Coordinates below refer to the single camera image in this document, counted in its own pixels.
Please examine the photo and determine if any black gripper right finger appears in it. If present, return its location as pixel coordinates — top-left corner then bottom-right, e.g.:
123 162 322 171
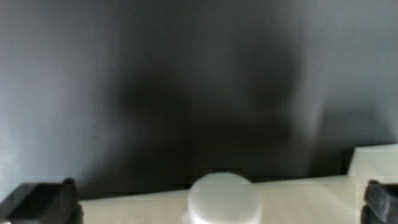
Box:
361 180 398 224

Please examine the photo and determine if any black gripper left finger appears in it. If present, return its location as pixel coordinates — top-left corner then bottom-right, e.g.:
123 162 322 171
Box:
0 178 84 224

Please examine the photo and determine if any white cabinet body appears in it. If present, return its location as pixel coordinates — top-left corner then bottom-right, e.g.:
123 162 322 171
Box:
82 144 398 224

